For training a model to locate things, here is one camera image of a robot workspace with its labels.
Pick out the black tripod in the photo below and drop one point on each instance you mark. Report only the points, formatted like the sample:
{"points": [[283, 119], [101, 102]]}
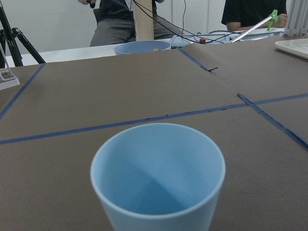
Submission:
{"points": [[8, 36]]}

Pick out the light blue cup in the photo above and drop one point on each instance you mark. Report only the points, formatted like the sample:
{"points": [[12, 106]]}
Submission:
{"points": [[158, 177]]}

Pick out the white wire cup rack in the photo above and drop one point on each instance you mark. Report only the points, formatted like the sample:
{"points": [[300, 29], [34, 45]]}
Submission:
{"points": [[7, 78]]}

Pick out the blue bowl with fork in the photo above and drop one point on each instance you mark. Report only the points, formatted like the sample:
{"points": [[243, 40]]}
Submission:
{"points": [[141, 47]]}

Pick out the person in black shirt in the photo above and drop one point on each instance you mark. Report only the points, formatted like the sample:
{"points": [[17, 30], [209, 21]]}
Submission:
{"points": [[240, 15]]}

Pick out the aluminium frame post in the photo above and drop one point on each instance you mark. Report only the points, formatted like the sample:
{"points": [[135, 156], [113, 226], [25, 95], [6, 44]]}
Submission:
{"points": [[297, 23]]}

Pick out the cream bear tray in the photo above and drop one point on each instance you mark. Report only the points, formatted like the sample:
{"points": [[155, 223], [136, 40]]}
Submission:
{"points": [[298, 47]]}

